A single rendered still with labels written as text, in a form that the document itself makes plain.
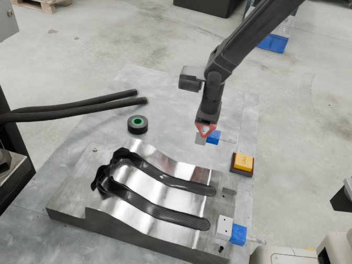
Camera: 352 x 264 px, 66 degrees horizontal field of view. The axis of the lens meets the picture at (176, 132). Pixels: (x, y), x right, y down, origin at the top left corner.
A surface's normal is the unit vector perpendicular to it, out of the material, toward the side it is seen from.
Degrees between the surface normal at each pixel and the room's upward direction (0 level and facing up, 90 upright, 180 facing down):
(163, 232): 2
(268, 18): 104
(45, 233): 0
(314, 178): 0
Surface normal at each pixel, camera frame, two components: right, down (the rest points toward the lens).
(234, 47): -0.28, 0.75
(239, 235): 0.11, -0.72
